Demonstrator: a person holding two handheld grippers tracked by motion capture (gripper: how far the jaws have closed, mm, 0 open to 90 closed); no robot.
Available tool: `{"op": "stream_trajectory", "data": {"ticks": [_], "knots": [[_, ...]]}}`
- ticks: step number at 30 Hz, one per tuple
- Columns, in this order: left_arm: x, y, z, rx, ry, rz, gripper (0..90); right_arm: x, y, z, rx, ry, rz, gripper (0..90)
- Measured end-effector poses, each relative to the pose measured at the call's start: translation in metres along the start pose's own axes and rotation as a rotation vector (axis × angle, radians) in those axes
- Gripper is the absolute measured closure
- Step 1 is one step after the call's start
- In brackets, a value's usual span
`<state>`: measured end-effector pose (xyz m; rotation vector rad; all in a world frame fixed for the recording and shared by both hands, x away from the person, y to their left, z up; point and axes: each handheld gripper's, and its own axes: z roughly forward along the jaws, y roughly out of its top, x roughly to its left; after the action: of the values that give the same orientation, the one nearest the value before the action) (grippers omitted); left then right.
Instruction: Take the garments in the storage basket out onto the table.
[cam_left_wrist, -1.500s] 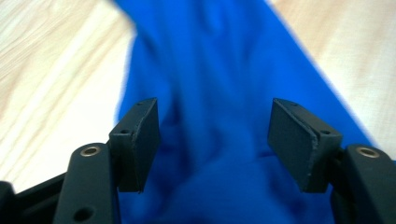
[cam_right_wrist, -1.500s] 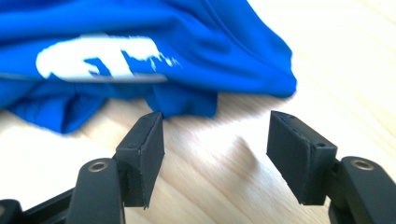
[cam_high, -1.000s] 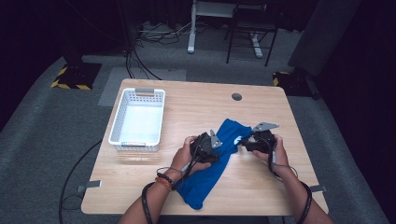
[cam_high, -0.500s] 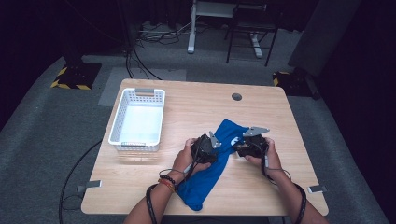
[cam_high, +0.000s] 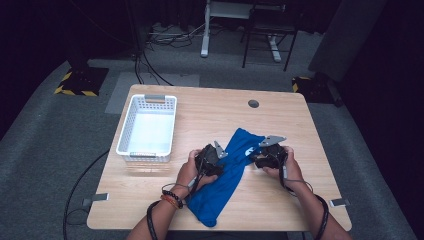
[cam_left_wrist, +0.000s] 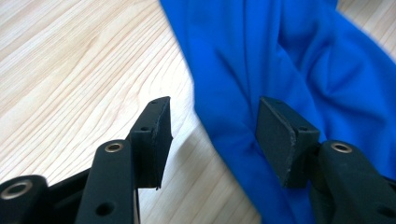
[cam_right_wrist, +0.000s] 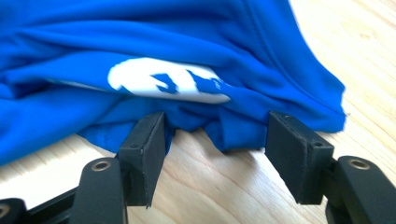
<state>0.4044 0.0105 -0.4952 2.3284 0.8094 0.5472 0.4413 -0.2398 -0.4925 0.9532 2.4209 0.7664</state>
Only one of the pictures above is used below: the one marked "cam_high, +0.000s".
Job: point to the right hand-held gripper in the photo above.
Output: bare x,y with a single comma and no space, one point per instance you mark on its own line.
273,156

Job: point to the grey tape strip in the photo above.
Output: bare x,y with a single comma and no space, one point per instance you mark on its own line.
96,198

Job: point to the black yellow striped stand base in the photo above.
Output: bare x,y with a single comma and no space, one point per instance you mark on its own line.
81,83
313,90

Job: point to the white plastic basket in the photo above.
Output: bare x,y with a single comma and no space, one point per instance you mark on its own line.
150,133

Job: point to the person's right hand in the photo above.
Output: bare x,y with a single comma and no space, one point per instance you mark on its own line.
291,173

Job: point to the person's left hand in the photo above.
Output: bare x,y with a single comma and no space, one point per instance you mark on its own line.
186,176

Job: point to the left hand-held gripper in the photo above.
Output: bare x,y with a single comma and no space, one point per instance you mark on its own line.
208,161

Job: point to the blue shirt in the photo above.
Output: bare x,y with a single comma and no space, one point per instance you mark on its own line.
220,193

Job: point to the grey round table grommet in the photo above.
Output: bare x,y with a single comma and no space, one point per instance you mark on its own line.
253,103

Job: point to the black chair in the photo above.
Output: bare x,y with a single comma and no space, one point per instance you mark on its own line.
246,46

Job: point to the white desk frame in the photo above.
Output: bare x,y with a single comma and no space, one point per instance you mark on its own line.
205,40

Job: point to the grey upright panel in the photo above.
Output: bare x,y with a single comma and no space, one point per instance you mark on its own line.
343,40

